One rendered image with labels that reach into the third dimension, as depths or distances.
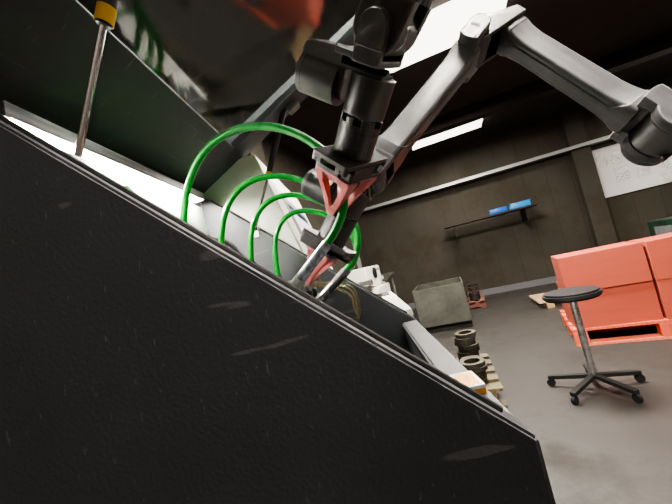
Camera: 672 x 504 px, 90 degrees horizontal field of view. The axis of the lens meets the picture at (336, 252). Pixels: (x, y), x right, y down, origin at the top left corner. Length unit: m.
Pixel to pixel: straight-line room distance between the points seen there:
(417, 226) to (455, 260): 1.08
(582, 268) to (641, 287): 0.44
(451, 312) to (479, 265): 2.76
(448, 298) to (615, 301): 1.96
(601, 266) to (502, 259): 4.05
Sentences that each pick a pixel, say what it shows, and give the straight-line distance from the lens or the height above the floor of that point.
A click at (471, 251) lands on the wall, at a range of 7.53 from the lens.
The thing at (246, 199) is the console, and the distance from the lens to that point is 1.09.
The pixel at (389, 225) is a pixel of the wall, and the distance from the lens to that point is 7.67.
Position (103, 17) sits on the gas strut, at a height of 1.45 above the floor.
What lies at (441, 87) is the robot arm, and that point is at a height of 1.44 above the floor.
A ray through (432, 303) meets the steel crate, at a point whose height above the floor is 0.42.
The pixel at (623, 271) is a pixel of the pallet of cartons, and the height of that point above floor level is 0.59.
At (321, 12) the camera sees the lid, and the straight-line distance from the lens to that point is 1.02.
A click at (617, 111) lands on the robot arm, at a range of 0.82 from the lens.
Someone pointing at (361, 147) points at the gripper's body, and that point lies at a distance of 0.47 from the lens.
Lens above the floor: 1.12
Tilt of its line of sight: 4 degrees up
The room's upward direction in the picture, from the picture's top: 13 degrees counter-clockwise
